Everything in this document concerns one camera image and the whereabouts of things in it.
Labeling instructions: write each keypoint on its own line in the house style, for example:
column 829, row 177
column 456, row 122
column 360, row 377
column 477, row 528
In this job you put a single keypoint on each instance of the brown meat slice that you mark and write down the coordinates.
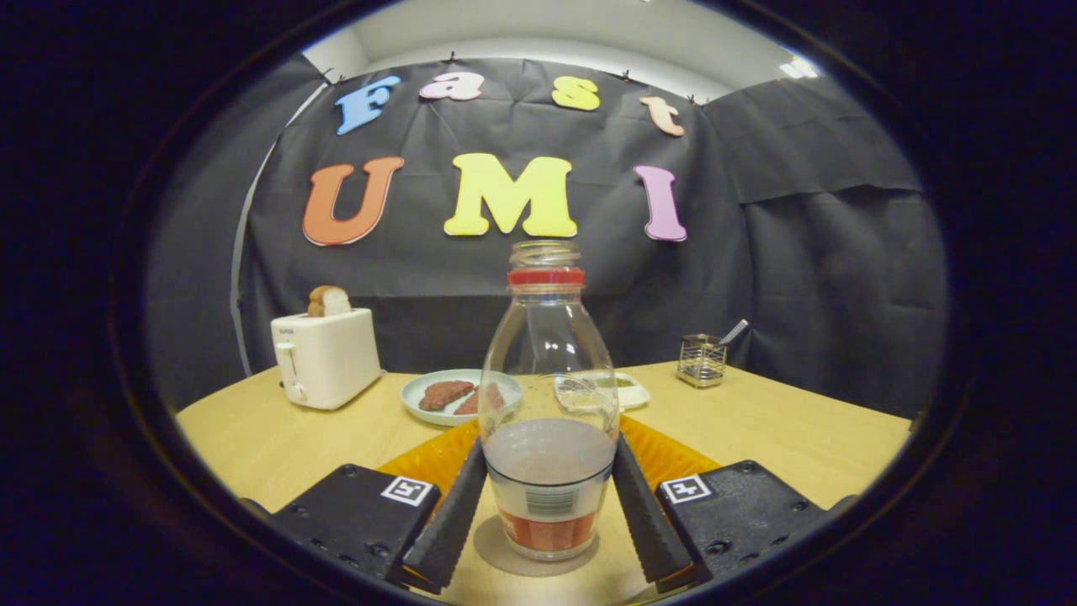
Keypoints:
column 469, row 404
column 444, row 394

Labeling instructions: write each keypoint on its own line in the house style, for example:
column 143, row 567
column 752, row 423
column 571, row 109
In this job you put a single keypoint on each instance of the bread slice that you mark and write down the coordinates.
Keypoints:
column 330, row 300

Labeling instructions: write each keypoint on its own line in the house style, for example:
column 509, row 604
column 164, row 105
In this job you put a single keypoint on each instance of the wooden table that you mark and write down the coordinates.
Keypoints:
column 757, row 429

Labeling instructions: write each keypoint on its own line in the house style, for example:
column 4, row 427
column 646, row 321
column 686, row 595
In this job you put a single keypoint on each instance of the white divided sauce dish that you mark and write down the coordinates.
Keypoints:
column 633, row 391

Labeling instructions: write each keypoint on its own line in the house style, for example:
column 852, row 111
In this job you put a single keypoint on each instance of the clear juice bottle red label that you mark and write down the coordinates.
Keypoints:
column 547, row 471

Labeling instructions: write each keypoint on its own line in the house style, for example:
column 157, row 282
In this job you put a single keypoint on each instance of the small ceiling light panel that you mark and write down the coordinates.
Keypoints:
column 799, row 67

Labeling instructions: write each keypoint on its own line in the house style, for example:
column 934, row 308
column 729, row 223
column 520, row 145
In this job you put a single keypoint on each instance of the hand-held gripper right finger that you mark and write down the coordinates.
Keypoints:
column 648, row 530

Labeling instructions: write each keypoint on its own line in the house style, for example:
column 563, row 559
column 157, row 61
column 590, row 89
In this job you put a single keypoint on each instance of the brown round coaster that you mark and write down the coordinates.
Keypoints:
column 492, row 547

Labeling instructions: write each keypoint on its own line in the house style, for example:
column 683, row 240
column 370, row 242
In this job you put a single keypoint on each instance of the light green plate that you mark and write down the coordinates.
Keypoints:
column 416, row 408

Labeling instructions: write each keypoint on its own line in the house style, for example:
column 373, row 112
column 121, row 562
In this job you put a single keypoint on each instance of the white toaster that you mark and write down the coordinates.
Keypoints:
column 328, row 362

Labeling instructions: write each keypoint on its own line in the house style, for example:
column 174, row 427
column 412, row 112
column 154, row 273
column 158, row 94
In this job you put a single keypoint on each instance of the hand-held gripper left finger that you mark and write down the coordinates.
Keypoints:
column 450, row 530

